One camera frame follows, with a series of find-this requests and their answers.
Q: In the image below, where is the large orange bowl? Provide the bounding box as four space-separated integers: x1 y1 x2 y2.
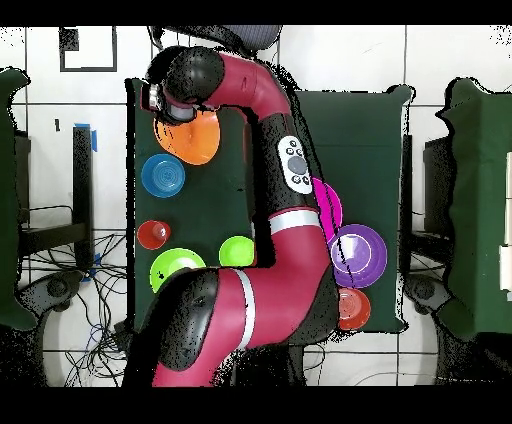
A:
153 107 222 166

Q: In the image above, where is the blue tape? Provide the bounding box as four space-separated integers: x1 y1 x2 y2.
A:
73 122 99 153

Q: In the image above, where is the small shallow blue bowl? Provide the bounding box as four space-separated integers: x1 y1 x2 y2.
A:
140 153 186 199

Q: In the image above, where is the black stand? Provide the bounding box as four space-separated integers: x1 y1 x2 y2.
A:
400 133 414 277
17 125 95 273

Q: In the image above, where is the grey office chair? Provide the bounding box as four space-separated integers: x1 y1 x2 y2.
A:
149 25 284 61

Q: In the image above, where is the orange cup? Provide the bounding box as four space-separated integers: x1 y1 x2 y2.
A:
136 219 172 251

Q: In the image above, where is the large green bowl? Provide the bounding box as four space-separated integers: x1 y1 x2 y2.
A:
149 247 207 295

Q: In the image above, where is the green side table cloth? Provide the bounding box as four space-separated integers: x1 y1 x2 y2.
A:
435 77 512 341
0 67 39 331

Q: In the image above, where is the small green bowl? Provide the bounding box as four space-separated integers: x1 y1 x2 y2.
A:
218 235 256 268

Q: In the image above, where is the black chair base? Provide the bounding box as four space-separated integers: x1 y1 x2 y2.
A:
17 269 85 317
403 273 453 315

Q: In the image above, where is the dark green table cloth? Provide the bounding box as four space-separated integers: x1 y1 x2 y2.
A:
125 77 413 335

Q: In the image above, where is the large pink bowl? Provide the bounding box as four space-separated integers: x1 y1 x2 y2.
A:
311 176 344 245

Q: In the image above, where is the black power strip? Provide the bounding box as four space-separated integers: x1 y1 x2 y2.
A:
113 319 133 346

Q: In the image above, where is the purple bowl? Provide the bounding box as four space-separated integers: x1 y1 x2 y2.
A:
327 223 388 290

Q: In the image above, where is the small orange bowl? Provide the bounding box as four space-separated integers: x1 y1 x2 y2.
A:
337 287 372 332

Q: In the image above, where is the white box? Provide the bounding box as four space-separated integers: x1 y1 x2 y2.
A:
498 244 512 292

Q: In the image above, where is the tangle of floor cables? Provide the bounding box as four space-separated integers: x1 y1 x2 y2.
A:
19 203 133 387

